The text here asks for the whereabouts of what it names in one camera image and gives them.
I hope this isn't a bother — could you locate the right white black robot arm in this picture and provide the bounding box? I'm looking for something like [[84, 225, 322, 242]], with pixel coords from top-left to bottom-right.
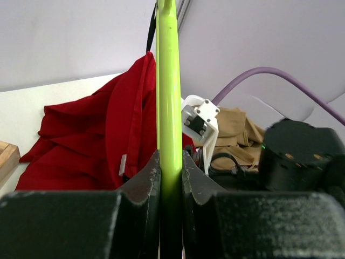
[[209, 119, 344, 206]]

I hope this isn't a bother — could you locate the red skirt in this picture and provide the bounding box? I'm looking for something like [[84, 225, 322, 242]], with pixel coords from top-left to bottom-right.
[[15, 4, 194, 191]]

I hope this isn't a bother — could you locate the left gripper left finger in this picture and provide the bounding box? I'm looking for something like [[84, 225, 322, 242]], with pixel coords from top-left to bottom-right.
[[1, 152, 161, 258]]

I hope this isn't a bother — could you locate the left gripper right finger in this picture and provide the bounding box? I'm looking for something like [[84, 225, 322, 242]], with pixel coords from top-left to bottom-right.
[[182, 152, 344, 258]]

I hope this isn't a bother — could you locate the lime green hanger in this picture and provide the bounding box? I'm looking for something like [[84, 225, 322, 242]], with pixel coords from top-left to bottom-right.
[[156, 1, 183, 258]]

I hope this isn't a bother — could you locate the wooden clothes rack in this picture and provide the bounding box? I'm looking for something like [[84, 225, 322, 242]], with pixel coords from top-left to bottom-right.
[[0, 141, 20, 188]]

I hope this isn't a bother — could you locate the tan garment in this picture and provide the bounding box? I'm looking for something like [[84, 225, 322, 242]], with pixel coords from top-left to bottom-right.
[[208, 107, 265, 175]]

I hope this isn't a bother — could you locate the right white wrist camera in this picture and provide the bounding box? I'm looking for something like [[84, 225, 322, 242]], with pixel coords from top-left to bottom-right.
[[181, 95, 220, 175]]

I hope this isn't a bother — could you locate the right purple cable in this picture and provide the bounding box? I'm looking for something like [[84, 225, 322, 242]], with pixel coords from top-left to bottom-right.
[[211, 66, 345, 124]]

